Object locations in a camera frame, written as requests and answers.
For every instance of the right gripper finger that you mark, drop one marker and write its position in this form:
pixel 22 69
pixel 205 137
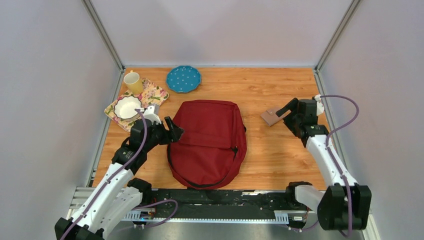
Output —
pixel 290 122
pixel 290 106

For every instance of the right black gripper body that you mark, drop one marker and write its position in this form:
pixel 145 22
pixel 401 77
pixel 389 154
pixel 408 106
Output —
pixel 297 119

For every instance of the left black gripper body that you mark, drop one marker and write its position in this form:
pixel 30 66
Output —
pixel 159 135

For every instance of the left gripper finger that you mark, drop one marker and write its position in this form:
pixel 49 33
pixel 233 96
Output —
pixel 170 124
pixel 174 135

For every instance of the brown leather wallet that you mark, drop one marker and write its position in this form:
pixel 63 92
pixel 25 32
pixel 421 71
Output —
pixel 270 116

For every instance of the red backpack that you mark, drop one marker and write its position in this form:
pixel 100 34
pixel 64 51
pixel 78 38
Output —
pixel 212 147

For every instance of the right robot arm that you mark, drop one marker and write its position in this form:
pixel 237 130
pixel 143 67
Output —
pixel 345 204

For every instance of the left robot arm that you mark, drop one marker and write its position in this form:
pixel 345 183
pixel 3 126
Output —
pixel 119 191

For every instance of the floral rectangular tray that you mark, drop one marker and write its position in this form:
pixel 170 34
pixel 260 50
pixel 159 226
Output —
pixel 152 94

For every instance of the white scalloped bowl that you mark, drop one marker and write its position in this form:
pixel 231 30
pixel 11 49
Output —
pixel 125 108

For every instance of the blue polka dot plate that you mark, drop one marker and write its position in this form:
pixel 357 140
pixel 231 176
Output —
pixel 183 79

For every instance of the yellow mug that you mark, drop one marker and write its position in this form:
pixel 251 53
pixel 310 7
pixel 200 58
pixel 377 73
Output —
pixel 133 81

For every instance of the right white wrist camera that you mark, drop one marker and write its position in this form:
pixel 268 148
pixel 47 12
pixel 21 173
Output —
pixel 320 108

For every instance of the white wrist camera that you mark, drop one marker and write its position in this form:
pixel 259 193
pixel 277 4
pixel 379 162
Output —
pixel 320 108
pixel 151 113

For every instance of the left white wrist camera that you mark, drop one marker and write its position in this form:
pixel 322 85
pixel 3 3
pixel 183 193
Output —
pixel 151 113

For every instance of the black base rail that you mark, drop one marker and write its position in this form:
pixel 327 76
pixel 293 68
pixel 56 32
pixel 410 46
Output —
pixel 221 206

